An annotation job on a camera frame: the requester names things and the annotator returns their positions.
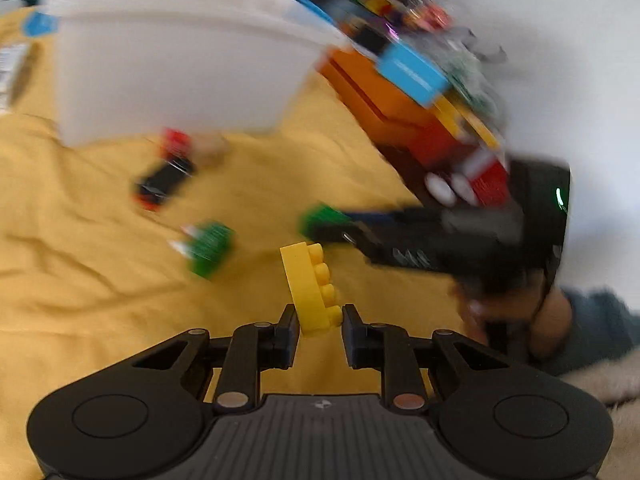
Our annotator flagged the white plastic container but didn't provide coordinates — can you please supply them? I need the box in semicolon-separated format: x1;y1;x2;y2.
37;0;351;148

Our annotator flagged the yellow toy brick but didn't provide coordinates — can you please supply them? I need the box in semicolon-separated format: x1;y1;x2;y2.
279;241;346;337

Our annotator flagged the yellow cloth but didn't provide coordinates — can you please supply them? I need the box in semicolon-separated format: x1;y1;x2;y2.
0;0;483;480

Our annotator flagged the person's right hand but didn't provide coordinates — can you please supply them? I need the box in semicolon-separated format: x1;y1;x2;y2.
452;272;574;362

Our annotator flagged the person's right forearm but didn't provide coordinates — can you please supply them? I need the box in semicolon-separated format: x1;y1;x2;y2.
542;286;640;377

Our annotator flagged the small white printed box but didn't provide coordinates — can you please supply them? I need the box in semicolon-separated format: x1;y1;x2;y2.
0;42;28;111

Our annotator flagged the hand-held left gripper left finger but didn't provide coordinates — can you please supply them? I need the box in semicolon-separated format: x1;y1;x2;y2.
132;304;302;408

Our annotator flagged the white fluffy cloth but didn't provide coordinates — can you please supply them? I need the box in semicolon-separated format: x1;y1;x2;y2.
570;360;640;413

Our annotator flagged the orange box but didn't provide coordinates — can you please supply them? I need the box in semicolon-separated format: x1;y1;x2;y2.
317;47;463;166

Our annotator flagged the yellow box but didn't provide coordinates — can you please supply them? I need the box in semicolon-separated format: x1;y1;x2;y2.
432;95;503;151

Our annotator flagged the blue tag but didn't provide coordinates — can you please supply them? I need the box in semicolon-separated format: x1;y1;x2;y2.
26;10;63;38

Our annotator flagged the flat green toy brick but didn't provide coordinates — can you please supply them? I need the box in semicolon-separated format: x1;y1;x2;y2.
186;221;237;280

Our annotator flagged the pile of colourful toys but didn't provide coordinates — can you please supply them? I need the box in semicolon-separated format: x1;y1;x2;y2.
280;0;451;56

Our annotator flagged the black toy car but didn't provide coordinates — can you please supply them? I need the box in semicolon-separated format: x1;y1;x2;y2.
133;156;197;212

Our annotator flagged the small red toy block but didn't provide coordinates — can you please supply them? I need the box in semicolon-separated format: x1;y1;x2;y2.
160;129;193;160

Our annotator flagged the clear bag of green pieces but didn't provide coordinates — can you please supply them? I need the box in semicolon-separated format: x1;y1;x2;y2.
435;30;506;121

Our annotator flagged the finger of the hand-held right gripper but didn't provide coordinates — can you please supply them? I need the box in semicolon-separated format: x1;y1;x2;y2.
345;205;451;230
311;224;401;263

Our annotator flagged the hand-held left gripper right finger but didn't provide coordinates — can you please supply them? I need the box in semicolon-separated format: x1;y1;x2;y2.
341;303;507;410

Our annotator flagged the bright red box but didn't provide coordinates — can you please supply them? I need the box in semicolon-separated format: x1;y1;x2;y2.
462;152;513;208

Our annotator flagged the blue labelled box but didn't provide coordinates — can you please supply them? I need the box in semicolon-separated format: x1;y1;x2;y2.
376;40;451;108

